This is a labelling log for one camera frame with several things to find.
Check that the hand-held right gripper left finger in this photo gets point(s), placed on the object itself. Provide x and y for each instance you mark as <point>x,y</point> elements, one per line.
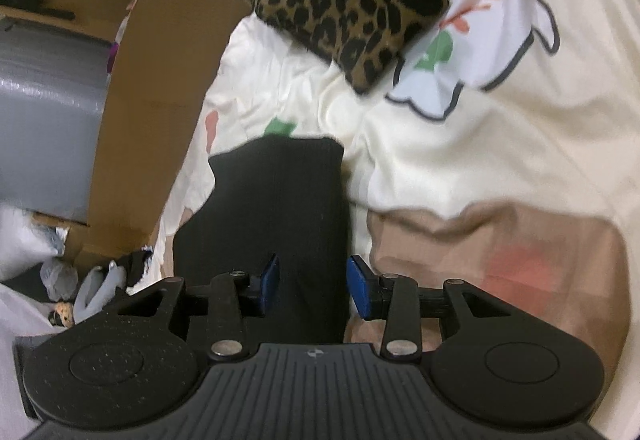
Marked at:
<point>271,282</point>

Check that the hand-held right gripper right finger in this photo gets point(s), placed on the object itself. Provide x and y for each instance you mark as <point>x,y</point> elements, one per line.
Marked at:
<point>360,287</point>

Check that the black cloth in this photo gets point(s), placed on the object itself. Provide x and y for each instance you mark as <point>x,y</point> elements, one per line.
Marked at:
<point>135,270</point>

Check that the grey neck pillow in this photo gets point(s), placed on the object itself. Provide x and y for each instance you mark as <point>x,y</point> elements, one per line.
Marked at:
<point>95,290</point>

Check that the cream bear print blanket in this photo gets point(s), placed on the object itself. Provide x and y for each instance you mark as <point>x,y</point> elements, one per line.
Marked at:
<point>500,144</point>

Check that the brown cardboard sheet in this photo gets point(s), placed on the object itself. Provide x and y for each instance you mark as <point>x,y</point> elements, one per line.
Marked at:
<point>145,119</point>

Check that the small plush doll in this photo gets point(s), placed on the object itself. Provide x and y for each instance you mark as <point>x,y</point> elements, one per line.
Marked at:
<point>64,312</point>

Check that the grey plastic bag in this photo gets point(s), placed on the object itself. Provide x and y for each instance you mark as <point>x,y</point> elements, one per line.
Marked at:
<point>57,277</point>

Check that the white curtain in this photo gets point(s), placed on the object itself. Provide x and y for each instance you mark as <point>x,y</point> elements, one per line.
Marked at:
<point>20,315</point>

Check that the white pillow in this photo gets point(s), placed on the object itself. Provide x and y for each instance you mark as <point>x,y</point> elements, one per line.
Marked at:
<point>20,240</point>

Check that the purple white refill bag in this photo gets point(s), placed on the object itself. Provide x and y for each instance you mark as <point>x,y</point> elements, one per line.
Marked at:
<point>114,59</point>

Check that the grey plastic-wrapped panel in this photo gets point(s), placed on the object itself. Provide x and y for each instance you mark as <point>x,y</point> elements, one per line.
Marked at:
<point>45,129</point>

